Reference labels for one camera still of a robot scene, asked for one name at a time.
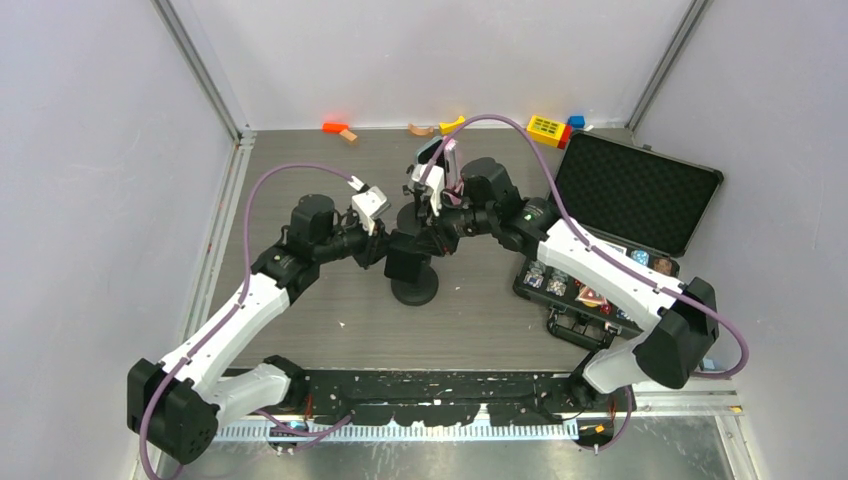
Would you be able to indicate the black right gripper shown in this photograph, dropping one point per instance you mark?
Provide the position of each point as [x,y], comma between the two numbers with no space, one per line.
[437,239]

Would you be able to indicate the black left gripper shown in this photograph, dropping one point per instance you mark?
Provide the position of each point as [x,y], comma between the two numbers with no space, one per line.
[376,246]

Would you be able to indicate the black smartphone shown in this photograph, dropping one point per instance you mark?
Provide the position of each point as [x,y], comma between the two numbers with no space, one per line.
[404,261]

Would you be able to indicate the black phone stand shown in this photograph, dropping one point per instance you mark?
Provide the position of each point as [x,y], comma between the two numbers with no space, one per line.
[417,293]
[411,218]

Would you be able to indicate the smartphone with clear case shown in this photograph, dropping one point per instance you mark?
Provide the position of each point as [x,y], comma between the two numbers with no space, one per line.
[426,152]

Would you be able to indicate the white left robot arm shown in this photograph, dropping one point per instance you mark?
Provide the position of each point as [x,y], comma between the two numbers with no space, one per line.
[179,403]

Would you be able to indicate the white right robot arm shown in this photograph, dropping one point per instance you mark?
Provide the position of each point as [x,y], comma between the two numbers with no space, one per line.
[675,317]

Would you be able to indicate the pink wedge stand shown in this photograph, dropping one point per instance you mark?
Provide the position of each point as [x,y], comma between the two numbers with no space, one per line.
[451,168]

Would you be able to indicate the tan arch block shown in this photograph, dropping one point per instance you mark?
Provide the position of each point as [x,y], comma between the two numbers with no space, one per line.
[420,131]

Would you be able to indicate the yellow arch block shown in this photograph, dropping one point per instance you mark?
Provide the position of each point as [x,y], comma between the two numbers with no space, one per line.
[446,128]

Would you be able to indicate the tan wooden block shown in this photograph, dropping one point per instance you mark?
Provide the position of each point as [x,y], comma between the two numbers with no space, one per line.
[349,136]

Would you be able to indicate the orange wooden block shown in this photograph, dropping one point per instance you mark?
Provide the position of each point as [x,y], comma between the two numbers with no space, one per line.
[334,127]

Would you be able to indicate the yellow toy brick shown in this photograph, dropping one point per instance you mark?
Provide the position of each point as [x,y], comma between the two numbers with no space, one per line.
[544,131]

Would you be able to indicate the red triangle game piece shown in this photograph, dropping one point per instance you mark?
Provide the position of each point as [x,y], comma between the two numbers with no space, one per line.
[589,297]

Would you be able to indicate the red toy brick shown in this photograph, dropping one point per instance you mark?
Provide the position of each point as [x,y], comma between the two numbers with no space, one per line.
[565,136]

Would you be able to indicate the blue toy brick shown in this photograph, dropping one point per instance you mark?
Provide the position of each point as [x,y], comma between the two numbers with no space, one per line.
[576,122]

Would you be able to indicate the black foam-lined case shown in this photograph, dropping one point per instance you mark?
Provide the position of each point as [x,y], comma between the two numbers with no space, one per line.
[645,205]

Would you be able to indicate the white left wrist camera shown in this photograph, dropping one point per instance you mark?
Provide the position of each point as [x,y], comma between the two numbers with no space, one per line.
[369,202]

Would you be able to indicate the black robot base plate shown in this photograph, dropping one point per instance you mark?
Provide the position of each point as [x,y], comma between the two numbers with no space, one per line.
[441,398]

